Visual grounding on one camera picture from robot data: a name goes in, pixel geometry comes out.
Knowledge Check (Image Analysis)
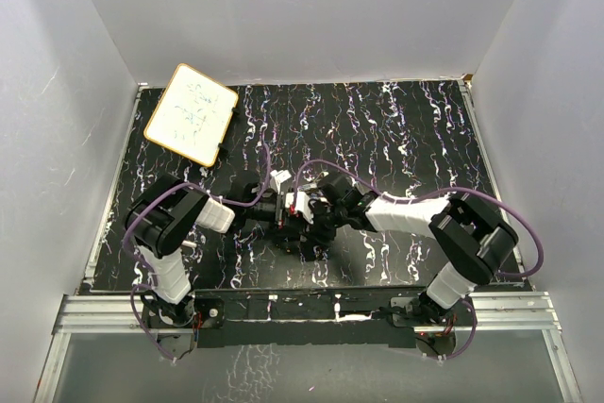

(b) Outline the purple cable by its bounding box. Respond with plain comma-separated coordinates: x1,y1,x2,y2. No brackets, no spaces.
292,160,544,360
122,142,273,361

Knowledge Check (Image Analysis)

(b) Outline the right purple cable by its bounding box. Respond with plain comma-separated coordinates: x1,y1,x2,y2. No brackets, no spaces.
292,160,544,360

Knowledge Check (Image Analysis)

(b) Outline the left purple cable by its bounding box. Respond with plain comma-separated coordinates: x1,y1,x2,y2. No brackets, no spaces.
122,142,273,361

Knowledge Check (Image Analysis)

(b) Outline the beige grey stapler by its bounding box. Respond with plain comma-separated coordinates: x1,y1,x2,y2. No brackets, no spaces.
299,181,319,192

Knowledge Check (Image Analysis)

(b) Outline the small whiteboard with wooden frame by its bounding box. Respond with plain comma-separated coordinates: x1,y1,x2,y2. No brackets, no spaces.
143,63,239,167

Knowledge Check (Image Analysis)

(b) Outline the aluminium frame rail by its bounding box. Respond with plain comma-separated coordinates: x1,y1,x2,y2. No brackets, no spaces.
35,292,157,403

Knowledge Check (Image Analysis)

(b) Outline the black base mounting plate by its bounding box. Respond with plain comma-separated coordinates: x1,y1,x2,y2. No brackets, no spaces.
139,286,477,354

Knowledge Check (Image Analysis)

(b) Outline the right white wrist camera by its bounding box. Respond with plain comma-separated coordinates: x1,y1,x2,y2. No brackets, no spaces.
284,191,313,225

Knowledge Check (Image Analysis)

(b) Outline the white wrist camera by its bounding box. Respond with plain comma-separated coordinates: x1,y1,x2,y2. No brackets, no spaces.
269,170,292,193
284,191,313,225

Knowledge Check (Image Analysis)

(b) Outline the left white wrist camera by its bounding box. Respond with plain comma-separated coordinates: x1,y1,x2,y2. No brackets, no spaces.
269,170,292,193

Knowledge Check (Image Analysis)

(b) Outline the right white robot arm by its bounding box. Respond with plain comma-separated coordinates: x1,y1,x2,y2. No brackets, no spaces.
288,174,518,325

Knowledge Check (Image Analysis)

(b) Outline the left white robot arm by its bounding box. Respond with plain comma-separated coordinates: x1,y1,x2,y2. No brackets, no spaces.
123,171,313,327

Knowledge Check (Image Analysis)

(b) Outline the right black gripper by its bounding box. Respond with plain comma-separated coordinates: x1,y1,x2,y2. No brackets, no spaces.
300,201,347,246

